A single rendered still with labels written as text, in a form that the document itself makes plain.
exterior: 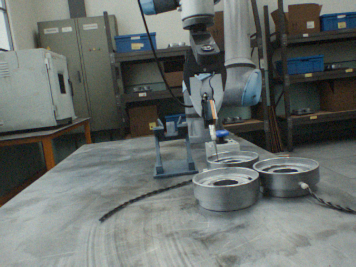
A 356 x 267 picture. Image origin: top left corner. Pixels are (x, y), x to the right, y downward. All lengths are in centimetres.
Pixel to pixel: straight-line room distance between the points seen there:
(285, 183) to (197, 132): 59
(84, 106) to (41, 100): 171
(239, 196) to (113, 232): 19
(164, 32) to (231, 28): 356
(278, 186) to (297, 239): 13
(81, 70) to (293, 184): 404
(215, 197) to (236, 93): 60
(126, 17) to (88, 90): 115
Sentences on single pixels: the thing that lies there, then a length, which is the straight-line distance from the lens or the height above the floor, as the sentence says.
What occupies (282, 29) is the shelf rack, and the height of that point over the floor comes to 157.
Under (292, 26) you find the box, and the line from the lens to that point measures 447.
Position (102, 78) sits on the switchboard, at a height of 125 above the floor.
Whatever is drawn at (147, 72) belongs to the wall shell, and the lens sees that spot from 456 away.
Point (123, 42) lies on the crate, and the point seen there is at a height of 164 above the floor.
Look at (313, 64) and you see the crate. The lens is 457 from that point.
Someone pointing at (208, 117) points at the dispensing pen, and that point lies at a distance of 68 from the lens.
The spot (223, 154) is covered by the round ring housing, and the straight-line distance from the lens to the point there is 69.
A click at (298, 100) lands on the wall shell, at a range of 503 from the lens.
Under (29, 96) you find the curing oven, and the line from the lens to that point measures 278.
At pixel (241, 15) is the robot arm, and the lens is 112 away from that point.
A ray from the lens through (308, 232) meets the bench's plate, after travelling 42.
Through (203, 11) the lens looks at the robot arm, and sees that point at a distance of 72.
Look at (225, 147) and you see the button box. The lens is 75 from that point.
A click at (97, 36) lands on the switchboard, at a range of 443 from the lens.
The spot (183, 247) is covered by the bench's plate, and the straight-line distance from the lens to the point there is 40.
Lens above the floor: 99
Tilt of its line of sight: 8 degrees down
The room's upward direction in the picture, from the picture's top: 7 degrees counter-clockwise
